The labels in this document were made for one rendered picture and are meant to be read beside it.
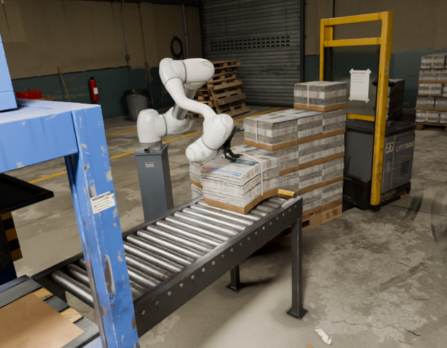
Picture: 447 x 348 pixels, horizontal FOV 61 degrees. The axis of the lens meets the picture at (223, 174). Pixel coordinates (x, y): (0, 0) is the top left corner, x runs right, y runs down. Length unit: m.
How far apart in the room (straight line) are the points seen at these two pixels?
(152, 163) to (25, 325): 1.51
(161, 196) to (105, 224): 1.81
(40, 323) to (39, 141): 0.81
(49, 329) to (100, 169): 0.70
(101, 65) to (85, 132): 9.08
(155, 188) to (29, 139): 1.97
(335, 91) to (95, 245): 2.86
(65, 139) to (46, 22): 8.56
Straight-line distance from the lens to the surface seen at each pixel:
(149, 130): 2.69
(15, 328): 1.56
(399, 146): 4.20
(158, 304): 1.53
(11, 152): 0.87
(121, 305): 1.13
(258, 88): 10.98
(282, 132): 3.16
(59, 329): 1.48
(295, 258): 2.42
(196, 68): 2.25
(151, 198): 2.83
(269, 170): 2.19
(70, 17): 9.72
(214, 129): 1.78
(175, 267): 1.66
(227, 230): 1.91
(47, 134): 0.89
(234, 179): 1.99
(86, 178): 0.95
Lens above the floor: 1.66
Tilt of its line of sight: 18 degrees down
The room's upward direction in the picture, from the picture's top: 4 degrees counter-clockwise
